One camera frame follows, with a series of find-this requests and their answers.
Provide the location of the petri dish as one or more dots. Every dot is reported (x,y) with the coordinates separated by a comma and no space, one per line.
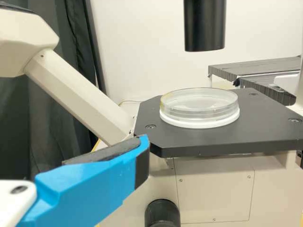
(198,101)

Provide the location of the black platform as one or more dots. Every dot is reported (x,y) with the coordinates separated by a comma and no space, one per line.
(260,87)
(248,68)

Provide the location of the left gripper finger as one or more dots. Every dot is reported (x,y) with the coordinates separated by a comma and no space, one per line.
(90,184)

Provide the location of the cream microscope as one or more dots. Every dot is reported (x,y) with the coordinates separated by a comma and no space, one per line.
(213,189)

